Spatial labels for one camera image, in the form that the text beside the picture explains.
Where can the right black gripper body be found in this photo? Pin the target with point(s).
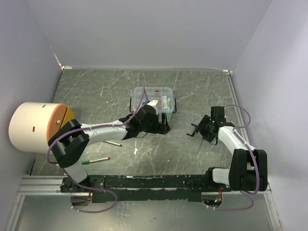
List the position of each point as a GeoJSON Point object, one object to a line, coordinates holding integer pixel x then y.
{"type": "Point", "coordinates": [203, 128]}

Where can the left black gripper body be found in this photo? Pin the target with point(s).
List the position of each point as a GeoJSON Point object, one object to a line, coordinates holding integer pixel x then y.
{"type": "Point", "coordinates": [154, 126]}

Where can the clear plastic storage box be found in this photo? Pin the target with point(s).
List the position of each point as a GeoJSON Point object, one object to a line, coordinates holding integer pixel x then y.
{"type": "Point", "coordinates": [168, 113]}

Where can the teal plaster strip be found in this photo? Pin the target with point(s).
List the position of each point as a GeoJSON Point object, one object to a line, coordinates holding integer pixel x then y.
{"type": "Point", "coordinates": [165, 102]}

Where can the clear divided organizer tray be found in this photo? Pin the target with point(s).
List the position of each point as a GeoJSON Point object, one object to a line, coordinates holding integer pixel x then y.
{"type": "Point", "coordinates": [151, 94]}

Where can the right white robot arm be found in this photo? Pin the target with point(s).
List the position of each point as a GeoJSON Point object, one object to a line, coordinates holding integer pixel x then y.
{"type": "Point", "coordinates": [249, 166]}

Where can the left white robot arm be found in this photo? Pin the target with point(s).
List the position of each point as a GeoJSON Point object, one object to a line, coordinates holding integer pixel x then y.
{"type": "Point", "coordinates": [69, 143]}

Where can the red cap marker pen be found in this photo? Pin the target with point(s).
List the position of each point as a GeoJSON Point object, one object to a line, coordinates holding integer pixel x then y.
{"type": "Point", "coordinates": [113, 143]}

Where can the green cap marker pen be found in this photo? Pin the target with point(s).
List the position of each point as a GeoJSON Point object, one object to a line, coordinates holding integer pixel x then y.
{"type": "Point", "coordinates": [95, 161]}

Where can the white cylinder drum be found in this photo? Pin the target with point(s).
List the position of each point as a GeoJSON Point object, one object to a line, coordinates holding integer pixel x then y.
{"type": "Point", "coordinates": [33, 124]}

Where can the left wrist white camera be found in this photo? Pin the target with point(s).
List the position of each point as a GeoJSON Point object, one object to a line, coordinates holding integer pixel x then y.
{"type": "Point", "coordinates": [154, 104]}

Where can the black mounting base rail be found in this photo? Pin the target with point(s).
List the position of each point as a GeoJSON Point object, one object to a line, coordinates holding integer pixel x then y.
{"type": "Point", "coordinates": [154, 187]}

